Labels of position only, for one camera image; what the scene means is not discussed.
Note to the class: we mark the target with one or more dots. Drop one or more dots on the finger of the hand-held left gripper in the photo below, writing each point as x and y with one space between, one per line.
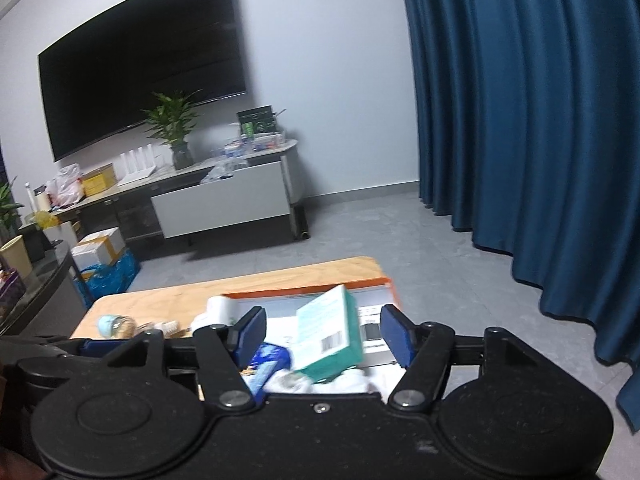
92 347

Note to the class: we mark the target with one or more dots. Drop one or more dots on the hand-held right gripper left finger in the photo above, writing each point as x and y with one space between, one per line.
252 332

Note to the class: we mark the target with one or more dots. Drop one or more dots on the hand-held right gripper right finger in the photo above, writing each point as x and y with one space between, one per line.
395 335

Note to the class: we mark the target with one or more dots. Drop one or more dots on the blue dental floss box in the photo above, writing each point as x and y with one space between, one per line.
267 360

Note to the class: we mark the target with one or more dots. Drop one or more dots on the orange rimmed white tray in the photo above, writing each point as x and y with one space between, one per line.
280 306

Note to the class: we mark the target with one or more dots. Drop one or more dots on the white charger plug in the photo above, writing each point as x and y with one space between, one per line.
221 310

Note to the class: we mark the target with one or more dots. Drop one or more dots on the green white bandage box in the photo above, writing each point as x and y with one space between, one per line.
325 330

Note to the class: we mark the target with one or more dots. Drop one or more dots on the small white box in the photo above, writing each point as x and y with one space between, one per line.
372 330

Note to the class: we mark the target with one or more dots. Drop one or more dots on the blue capped toothpick jar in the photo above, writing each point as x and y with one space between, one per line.
115 326

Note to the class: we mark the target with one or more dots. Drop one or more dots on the dark glass table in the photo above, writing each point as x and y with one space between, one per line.
45 300

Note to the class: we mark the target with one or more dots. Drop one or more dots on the white rounded packet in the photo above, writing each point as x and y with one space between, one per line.
345 384

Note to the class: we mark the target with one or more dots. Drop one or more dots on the blue plastic bag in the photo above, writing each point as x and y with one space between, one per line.
112 280

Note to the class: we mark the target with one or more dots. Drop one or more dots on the purple box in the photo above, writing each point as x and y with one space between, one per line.
11 290

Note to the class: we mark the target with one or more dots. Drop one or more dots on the beige bin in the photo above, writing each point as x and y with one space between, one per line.
15 259

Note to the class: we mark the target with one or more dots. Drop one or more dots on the cardboard box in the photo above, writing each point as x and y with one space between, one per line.
97 246

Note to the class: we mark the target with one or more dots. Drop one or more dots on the white cabinet drawer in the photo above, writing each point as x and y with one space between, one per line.
220 202

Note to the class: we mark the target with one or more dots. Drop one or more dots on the grey television cabinet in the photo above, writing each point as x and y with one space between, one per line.
135 220

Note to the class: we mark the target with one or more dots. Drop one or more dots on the yellow bag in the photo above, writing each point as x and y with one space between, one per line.
45 220

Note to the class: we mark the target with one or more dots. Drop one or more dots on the small green potted plant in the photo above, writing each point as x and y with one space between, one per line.
9 210

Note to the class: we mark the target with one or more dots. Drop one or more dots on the white red plastic bag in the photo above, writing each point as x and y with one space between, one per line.
65 187

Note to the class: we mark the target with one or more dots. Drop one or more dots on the white bottle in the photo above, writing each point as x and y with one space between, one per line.
30 197

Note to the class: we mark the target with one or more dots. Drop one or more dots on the clear plastic wrap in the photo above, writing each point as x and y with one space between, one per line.
222 170

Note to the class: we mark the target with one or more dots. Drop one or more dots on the yellow box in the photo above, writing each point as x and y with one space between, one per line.
100 181

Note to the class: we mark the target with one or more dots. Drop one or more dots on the white router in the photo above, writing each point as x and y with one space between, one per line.
136 167

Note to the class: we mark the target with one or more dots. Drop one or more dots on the pile of small packets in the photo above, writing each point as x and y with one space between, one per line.
250 146

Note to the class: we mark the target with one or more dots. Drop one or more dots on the dark glass vase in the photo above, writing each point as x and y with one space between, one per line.
182 157

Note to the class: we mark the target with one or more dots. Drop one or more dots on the black green box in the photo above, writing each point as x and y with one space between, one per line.
256 119

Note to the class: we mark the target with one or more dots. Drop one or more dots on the green leafy plant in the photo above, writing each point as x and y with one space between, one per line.
172 117

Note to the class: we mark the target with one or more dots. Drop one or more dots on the blue curtain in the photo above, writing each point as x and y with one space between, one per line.
525 135

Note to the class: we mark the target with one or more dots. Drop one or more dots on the black wall television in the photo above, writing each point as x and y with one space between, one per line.
140 65

